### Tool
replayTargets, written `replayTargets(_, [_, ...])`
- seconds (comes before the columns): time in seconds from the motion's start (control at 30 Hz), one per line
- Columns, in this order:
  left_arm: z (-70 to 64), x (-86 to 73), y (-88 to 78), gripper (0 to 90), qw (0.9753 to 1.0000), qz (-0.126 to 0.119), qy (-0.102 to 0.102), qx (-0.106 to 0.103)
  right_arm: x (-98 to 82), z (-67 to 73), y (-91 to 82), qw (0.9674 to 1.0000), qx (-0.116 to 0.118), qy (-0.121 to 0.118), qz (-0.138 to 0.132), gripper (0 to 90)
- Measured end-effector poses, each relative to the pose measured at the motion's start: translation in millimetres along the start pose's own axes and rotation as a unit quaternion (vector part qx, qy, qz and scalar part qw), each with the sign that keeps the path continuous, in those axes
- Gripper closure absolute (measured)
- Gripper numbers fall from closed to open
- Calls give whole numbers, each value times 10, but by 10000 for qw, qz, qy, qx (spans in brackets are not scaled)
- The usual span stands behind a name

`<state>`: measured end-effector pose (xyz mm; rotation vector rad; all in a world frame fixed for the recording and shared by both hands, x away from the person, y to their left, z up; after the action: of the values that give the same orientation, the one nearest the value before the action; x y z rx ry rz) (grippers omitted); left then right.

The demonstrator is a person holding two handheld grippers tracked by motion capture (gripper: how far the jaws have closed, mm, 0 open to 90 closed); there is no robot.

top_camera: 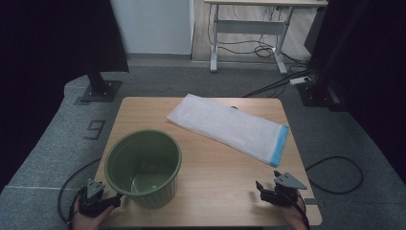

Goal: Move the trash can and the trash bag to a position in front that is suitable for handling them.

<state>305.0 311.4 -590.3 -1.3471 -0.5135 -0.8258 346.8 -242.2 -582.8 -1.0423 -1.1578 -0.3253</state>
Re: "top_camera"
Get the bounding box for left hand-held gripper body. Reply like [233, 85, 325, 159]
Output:
[78, 178, 113, 219]

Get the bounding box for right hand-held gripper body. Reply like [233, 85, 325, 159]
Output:
[261, 172, 308, 207]

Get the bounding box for green plastic bin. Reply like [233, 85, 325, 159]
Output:
[103, 128, 183, 211]

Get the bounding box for white blue-edged plastic bag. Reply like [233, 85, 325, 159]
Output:
[166, 93, 290, 168]

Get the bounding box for person's left hand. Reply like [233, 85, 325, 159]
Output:
[72, 205, 116, 230]

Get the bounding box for person's right hand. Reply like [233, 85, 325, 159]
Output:
[281, 191, 310, 230]

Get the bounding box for black stand with base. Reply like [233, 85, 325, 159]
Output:
[79, 68, 124, 104]
[296, 0, 372, 111]

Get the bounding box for white power strip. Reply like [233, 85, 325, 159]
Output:
[289, 76, 312, 86]

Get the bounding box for black curtain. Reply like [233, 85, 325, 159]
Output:
[0, 0, 130, 193]
[304, 0, 406, 183]

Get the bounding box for white metal-legged desk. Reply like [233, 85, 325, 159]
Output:
[203, 0, 329, 76]

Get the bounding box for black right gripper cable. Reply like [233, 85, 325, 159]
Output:
[282, 190, 311, 230]

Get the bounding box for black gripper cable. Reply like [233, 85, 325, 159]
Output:
[282, 190, 311, 230]
[57, 157, 103, 230]

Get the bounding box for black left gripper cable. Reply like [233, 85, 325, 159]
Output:
[57, 157, 103, 230]

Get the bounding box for black floor cable loop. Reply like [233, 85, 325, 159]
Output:
[304, 155, 365, 196]

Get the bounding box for black power strip cables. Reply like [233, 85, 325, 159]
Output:
[242, 68, 315, 99]

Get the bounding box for tangle of black cables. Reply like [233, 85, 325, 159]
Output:
[207, 4, 312, 65]

